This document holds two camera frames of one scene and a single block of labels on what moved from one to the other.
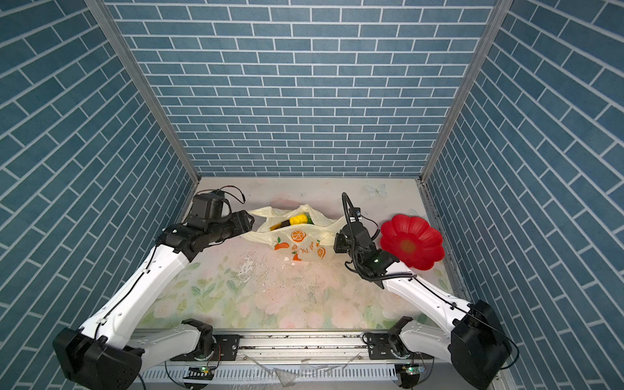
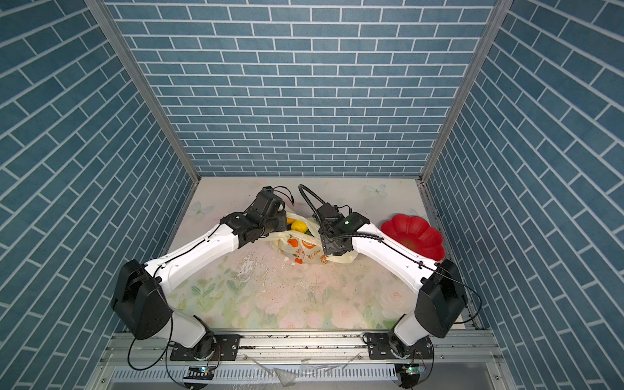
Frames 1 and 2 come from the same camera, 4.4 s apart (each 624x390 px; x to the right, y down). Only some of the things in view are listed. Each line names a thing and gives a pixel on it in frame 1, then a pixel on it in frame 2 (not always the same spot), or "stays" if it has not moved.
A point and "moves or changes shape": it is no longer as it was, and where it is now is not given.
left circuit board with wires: [203, 372] stays
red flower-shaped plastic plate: [413, 241] stays
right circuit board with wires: [409, 374] stays
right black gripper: [342, 237] → [327, 244]
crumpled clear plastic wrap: [285, 377] stays
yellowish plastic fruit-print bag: [296, 242] moves or changes shape
